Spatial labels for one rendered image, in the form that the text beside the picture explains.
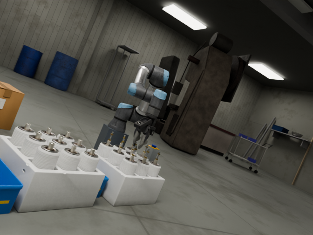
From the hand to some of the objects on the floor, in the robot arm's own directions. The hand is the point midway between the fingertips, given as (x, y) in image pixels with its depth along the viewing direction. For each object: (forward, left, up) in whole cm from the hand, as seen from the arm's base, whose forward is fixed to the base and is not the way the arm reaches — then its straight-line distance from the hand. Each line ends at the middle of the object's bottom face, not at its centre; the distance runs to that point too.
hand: (136, 145), depth 154 cm
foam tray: (+5, -42, -35) cm, 55 cm away
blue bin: (-9, -19, -35) cm, 41 cm away
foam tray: (-16, +7, -35) cm, 39 cm away
